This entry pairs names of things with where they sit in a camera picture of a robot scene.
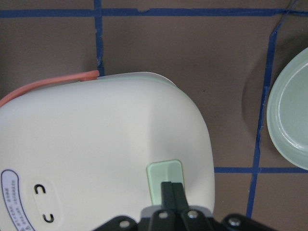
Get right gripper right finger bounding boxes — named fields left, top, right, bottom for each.
left=172, top=182, right=189, bottom=212

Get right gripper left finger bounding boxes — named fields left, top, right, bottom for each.
left=161, top=181, right=174, bottom=210

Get white rice cooker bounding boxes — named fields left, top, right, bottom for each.
left=0, top=71, right=215, bottom=231

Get green plate near right arm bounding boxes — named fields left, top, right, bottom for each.
left=267, top=49, right=308, bottom=170

